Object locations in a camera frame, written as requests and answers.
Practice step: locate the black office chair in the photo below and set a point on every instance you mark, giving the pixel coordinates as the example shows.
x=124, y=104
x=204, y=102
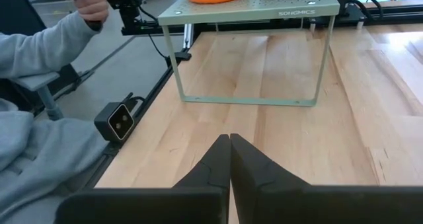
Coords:
x=20, y=6

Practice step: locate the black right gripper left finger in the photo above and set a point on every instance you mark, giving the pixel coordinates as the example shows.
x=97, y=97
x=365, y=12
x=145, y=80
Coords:
x=198, y=204

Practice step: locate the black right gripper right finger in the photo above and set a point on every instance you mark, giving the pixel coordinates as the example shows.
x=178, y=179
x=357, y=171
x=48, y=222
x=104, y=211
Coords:
x=264, y=201

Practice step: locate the green perforated metal shelf riser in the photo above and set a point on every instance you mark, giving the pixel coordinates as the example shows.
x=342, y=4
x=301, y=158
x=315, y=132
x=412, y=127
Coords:
x=264, y=9

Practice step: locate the person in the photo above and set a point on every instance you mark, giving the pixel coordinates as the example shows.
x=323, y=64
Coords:
x=39, y=158

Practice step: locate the black table-level camera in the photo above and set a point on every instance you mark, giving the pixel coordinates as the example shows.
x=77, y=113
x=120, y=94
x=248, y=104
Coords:
x=115, y=123

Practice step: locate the grey chair armrest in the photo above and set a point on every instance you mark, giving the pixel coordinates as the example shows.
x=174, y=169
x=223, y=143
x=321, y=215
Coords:
x=36, y=82

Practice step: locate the person's hand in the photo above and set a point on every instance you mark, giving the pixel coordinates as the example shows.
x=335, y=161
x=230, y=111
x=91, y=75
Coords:
x=92, y=7

